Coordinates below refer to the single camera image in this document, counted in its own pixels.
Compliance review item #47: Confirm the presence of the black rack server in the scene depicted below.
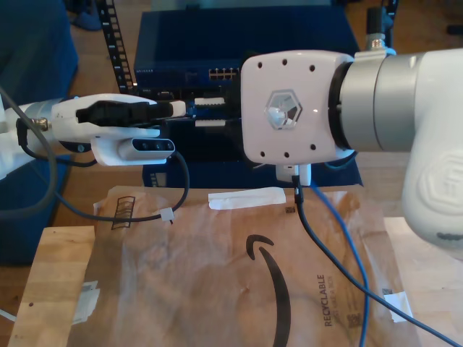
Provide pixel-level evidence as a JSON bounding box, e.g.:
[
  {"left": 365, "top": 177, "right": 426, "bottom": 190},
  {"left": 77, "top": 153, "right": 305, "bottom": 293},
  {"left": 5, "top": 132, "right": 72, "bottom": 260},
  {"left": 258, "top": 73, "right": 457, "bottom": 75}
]
[{"left": 137, "top": 85, "right": 243, "bottom": 122}]

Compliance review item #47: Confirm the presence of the black open rack shelf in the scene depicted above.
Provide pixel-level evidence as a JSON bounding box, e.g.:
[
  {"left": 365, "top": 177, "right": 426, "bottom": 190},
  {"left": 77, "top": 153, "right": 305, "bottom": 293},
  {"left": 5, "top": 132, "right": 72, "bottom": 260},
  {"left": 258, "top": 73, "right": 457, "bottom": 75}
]
[{"left": 143, "top": 119, "right": 254, "bottom": 164}]

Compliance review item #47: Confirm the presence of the dark blue cabinet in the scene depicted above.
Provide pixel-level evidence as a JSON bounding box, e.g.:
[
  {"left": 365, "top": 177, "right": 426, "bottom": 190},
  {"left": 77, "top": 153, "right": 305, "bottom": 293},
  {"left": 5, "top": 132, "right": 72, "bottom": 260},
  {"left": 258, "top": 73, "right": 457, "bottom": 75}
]
[{"left": 141, "top": 158, "right": 365, "bottom": 189}]

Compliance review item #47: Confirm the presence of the blue sofa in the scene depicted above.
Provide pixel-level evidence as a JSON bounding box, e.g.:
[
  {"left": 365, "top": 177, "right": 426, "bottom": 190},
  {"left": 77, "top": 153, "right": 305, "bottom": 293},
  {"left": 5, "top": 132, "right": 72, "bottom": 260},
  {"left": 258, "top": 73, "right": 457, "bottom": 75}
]
[{"left": 0, "top": 0, "right": 80, "bottom": 267}]

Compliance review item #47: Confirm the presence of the long white tape strip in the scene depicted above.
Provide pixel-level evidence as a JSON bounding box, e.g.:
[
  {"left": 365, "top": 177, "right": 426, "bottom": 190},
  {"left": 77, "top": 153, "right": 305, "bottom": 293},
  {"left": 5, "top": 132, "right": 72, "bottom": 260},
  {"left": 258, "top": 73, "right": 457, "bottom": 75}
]
[{"left": 208, "top": 187, "right": 287, "bottom": 211}]

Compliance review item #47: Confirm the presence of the grey-blue slipper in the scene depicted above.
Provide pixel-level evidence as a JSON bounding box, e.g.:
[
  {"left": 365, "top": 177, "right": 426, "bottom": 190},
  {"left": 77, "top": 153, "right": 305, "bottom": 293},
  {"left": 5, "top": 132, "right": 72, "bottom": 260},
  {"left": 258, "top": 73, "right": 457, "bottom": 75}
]
[{"left": 70, "top": 12, "right": 103, "bottom": 32}]

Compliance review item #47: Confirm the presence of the brown paper mailer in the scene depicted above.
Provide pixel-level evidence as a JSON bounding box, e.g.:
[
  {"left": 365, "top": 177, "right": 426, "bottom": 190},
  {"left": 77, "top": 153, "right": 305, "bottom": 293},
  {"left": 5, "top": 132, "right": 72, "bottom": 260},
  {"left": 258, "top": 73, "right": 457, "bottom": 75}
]
[{"left": 68, "top": 184, "right": 422, "bottom": 347}]

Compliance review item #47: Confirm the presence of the white shipping label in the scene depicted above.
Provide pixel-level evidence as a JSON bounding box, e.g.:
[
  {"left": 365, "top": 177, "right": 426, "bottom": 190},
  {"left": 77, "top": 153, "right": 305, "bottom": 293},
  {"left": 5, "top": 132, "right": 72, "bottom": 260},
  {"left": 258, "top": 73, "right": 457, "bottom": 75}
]
[{"left": 71, "top": 280, "right": 101, "bottom": 325}]

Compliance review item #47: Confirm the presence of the short black connector cable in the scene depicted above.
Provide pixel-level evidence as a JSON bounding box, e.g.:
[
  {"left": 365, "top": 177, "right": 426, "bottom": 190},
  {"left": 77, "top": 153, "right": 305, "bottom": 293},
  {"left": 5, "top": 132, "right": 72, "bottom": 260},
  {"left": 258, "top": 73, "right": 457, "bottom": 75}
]
[
  {"left": 365, "top": 0, "right": 397, "bottom": 37},
  {"left": 16, "top": 119, "right": 98, "bottom": 168}
]

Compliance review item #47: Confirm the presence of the thick grey cable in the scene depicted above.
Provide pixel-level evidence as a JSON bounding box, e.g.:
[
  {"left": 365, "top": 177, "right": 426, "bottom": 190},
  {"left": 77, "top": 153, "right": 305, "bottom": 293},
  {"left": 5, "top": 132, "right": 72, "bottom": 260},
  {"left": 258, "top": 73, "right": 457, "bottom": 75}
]
[{"left": 0, "top": 85, "right": 59, "bottom": 220}]

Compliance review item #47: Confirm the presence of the blue network switch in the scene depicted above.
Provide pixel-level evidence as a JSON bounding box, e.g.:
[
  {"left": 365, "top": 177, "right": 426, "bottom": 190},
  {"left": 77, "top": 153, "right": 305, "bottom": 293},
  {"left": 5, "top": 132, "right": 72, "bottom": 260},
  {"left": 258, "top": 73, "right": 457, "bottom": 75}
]
[{"left": 132, "top": 9, "right": 362, "bottom": 87}]

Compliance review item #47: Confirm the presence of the black equipment rack frame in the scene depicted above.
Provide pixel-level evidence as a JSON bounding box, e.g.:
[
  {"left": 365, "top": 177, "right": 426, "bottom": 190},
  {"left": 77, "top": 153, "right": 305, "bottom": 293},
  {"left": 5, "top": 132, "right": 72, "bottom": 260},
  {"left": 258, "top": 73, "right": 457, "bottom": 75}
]
[{"left": 96, "top": 0, "right": 401, "bottom": 97}]

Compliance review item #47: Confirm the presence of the long black camera cable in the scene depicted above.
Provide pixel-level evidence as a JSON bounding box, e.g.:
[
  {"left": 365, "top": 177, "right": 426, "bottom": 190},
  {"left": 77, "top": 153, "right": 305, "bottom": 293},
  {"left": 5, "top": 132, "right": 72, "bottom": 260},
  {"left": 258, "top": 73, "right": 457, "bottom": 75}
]
[{"left": 292, "top": 174, "right": 463, "bottom": 347}]

